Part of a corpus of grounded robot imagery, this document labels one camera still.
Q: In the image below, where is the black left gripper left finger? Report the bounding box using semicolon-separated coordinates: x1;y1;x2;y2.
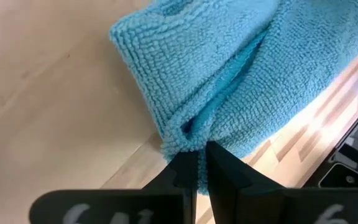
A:
29;151;198;224

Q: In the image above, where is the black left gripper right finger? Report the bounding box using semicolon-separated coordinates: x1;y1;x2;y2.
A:
205;141;358;224

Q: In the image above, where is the blue microfiber towel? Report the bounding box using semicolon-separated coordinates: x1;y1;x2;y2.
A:
109;0;358;195

